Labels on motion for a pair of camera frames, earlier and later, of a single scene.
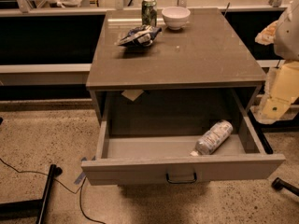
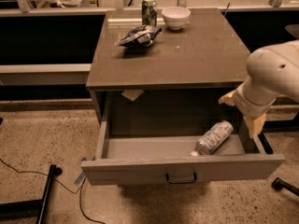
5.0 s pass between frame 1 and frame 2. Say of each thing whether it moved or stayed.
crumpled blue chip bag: stayed
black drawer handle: stayed
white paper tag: stayed
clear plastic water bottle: stayed
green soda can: stayed
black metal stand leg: stayed
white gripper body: moved
